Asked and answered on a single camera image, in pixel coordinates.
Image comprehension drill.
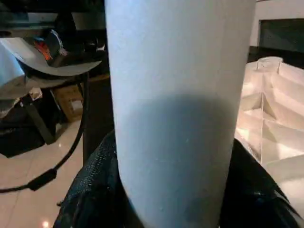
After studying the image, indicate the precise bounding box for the white plastic table leg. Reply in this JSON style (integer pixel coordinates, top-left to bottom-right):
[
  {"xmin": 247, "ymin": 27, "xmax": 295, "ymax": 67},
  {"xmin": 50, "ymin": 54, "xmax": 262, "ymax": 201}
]
[{"xmin": 104, "ymin": 0, "xmax": 257, "ymax": 228}]

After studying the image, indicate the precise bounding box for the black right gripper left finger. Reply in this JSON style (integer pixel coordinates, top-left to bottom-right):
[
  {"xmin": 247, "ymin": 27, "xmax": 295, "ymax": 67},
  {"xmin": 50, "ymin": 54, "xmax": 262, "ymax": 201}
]
[{"xmin": 54, "ymin": 130, "xmax": 144, "ymax": 228}]

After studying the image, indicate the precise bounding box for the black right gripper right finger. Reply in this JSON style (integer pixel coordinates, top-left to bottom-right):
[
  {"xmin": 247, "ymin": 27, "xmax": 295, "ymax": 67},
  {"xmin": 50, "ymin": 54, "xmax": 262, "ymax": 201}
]
[{"xmin": 218, "ymin": 137, "xmax": 304, "ymax": 228}]

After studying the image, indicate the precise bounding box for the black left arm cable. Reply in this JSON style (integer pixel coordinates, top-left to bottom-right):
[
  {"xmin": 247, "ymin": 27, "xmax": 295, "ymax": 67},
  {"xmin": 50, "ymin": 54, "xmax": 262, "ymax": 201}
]
[{"xmin": 0, "ymin": 71, "xmax": 92, "ymax": 194}]

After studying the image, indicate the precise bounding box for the white cabinet with glass doors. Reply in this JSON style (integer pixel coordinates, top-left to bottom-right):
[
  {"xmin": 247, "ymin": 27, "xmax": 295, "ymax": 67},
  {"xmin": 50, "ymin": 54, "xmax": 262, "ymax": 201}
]
[{"xmin": 248, "ymin": 0, "xmax": 304, "ymax": 62}]

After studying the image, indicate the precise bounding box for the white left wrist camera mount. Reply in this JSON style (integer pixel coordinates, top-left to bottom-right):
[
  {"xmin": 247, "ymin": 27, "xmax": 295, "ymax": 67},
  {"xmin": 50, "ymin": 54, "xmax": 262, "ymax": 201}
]
[{"xmin": 0, "ymin": 37, "xmax": 104, "ymax": 101}]

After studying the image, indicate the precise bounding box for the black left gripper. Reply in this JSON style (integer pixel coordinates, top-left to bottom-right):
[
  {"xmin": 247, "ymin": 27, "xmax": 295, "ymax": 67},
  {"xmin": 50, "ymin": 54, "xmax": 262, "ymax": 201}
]
[{"xmin": 0, "ymin": 0, "xmax": 107, "ymax": 65}]

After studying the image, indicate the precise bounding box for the white plastic table top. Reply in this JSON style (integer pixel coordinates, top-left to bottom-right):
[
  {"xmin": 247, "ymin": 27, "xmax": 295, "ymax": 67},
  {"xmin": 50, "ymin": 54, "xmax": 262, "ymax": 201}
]
[{"xmin": 234, "ymin": 57, "xmax": 304, "ymax": 220}]

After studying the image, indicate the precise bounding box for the brown cardboard box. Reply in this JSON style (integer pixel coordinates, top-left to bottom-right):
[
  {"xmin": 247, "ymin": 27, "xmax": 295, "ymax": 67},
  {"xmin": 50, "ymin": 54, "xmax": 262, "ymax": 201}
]
[{"xmin": 51, "ymin": 85, "xmax": 85, "ymax": 123}]

